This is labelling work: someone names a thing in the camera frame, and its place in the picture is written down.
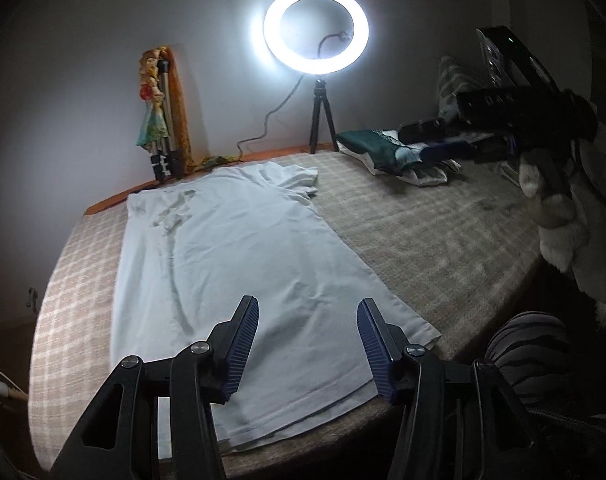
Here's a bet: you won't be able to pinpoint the small black tripod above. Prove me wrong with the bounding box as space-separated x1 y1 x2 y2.
309 77 340 155

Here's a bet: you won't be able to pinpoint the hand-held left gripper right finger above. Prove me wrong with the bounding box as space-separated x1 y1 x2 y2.
356 298 548 480

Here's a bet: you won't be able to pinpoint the green and white folded clothes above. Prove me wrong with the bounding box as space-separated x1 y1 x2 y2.
360 152 461 188

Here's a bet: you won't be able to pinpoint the person's leg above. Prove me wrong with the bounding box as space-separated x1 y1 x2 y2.
484 311 572 407

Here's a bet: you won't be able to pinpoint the folded silver tripod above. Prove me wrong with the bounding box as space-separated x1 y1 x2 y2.
148 59 182 183

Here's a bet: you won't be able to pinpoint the white t-shirt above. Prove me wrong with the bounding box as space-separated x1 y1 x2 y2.
110 162 442 454

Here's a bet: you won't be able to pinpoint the white ring light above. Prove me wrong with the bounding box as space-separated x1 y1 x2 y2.
263 0 370 77

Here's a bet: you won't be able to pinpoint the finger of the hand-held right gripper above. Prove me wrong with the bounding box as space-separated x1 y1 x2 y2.
399 117 464 144
419 140 500 162

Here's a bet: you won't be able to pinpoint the beige checked blanket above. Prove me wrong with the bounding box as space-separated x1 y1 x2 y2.
28 150 548 471

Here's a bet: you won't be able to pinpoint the dark green folded garment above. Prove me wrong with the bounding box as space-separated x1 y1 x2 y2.
335 129 410 171

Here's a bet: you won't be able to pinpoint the green striped white blanket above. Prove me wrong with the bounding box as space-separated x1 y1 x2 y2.
437 55 484 123

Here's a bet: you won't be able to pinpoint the black ring light cable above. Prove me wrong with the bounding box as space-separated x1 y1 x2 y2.
235 72 309 161

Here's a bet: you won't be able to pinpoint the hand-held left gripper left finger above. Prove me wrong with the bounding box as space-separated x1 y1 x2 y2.
48 295 260 480

